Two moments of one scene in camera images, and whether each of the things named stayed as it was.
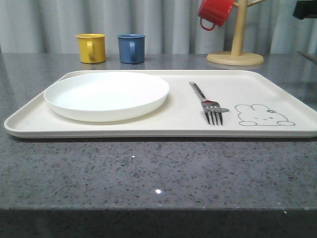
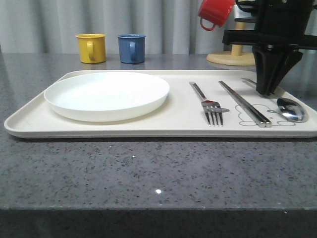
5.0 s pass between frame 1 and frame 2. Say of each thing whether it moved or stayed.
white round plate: stayed
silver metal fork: stayed
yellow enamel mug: stayed
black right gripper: moved
